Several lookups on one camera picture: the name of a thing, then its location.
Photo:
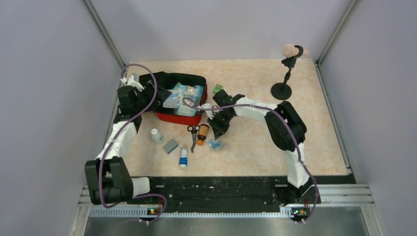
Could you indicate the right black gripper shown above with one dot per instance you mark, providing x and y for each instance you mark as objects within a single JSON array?
[{"x": 219, "y": 130}]

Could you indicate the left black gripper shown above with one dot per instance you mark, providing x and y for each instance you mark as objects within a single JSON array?
[{"x": 161, "y": 95}]

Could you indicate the white blue dressing pouch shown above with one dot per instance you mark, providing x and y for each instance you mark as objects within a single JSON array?
[{"x": 176, "y": 97}]

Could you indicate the blue white plaster packet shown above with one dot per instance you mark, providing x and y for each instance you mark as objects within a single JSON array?
[{"x": 215, "y": 144}]

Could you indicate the blue cotton swab bag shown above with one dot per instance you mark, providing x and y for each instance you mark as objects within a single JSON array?
[{"x": 193, "y": 94}]

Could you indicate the teal gauze packet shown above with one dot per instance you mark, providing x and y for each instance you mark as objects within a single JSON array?
[{"x": 183, "y": 110}]

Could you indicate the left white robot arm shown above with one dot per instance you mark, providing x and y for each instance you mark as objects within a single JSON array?
[{"x": 108, "y": 178}]

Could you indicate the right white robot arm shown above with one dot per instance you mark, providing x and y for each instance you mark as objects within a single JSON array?
[{"x": 286, "y": 128}]

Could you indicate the amber medicine bottle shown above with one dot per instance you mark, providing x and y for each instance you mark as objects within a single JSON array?
[{"x": 202, "y": 135}]

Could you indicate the red black medicine kit bag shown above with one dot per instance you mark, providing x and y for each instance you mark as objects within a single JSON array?
[{"x": 184, "y": 90}]

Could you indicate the small green box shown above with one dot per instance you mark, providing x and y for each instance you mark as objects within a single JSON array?
[{"x": 217, "y": 88}]

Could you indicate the clear white cap bottle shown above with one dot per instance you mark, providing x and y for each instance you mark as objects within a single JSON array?
[{"x": 157, "y": 136}]

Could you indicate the white blue spray bottle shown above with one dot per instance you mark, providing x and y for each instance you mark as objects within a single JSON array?
[{"x": 183, "y": 157}]

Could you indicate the grey blue pill blister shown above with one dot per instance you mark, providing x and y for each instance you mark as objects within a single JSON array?
[{"x": 170, "y": 146}]

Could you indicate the black microphone stand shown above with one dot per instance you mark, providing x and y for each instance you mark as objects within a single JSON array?
[{"x": 282, "y": 91}]

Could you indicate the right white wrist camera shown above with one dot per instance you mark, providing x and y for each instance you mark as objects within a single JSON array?
[{"x": 209, "y": 109}]

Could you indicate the black handled scissors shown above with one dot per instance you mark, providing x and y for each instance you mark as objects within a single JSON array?
[{"x": 193, "y": 129}]

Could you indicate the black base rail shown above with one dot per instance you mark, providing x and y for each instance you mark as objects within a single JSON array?
[{"x": 227, "y": 194}]

